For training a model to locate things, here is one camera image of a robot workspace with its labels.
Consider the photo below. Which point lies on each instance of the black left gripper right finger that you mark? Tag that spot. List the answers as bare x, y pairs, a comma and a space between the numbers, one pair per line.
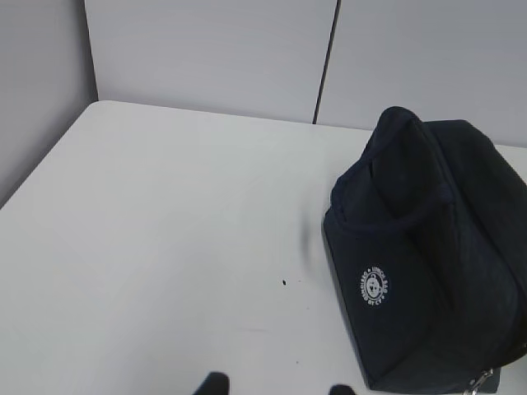
340, 389

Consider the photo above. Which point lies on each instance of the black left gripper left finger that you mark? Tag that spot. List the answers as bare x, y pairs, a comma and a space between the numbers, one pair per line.
216, 383

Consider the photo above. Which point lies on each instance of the navy blue lunch bag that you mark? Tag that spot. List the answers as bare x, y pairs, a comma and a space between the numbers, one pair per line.
427, 235

